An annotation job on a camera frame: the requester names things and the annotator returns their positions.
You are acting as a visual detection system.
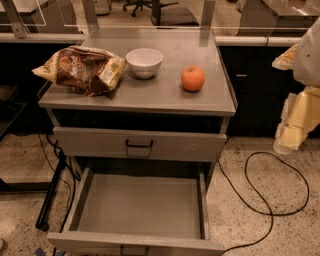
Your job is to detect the black table leg frame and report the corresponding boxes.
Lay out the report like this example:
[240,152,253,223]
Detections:
[0,155,66,231]

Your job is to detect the black office chair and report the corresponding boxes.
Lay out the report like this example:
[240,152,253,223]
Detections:
[122,0,199,26]

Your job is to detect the closed top drawer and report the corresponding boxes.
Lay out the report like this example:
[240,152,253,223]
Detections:
[54,127,226,162]

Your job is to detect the open middle drawer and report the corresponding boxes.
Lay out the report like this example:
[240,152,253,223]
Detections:
[48,169,224,256]

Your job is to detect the brown chip bag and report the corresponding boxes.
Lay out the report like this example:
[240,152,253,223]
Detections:
[32,46,126,96]

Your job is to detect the black floor cable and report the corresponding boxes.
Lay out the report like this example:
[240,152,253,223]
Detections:
[218,151,311,255]

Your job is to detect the orange fruit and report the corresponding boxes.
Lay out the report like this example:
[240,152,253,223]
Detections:
[181,65,205,92]

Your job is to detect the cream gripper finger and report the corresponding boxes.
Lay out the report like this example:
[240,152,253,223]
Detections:
[273,87,320,154]
[272,44,298,70]

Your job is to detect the grey drawer cabinet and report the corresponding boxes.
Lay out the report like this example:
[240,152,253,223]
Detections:
[37,26,238,256]

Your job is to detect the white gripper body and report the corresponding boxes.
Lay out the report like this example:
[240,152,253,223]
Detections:
[293,18,320,87]

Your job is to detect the white ceramic bowl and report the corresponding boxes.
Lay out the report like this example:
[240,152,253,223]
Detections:
[126,48,163,79]

